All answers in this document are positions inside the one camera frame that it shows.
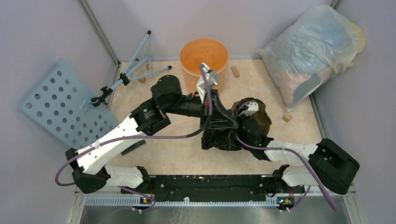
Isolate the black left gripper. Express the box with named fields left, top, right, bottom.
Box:
left=164, top=88, right=239, bottom=131

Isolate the black trash bag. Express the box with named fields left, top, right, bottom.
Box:
left=201, top=98, right=272, bottom=151

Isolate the large translucent trash bag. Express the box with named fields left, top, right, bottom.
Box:
left=256, top=5, right=366, bottom=111

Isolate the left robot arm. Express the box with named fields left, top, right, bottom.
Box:
left=65, top=75, right=239, bottom=194

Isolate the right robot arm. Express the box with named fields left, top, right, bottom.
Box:
left=237, top=115, right=360, bottom=195

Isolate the orange plastic trash bin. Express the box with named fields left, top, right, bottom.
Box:
left=179, top=38, right=229, bottom=93

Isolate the wooden cube block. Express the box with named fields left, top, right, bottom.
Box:
left=282, top=113, right=293, bottom=122

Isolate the flat wooden block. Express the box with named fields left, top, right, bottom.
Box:
left=231, top=66, right=240, bottom=77

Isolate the small wooden block by tripod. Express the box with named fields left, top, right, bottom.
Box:
left=138, top=77, right=147, bottom=84

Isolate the light blue tripod stand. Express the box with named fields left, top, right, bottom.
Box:
left=90, top=30, right=172, bottom=107

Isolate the light blue perforated board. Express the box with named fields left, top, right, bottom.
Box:
left=20, top=59, right=118, bottom=149

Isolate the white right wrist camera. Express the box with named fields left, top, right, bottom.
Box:
left=238, top=101, right=259, bottom=116

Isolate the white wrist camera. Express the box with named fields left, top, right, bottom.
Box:
left=238, top=101, right=259, bottom=116
left=196, top=63, right=220, bottom=103

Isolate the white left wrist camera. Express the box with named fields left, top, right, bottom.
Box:
left=196, top=63, right=220, bottom=103

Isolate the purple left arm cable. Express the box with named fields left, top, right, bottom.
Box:
left=55, top=64, right=214, bottom=187

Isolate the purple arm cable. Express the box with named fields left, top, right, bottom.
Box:
left=235, top=102, right=340, bottom=213
left=55, top=64, right=214, bottom=187

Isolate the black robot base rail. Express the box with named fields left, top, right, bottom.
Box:
left=135, top=170, right=305, bottom=202

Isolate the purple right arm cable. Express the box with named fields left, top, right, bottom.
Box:
left=235, top=102, right=340, bottom=213

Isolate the white cable comb strip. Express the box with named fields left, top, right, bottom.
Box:
left=85, top=196, right=279, bottom=207

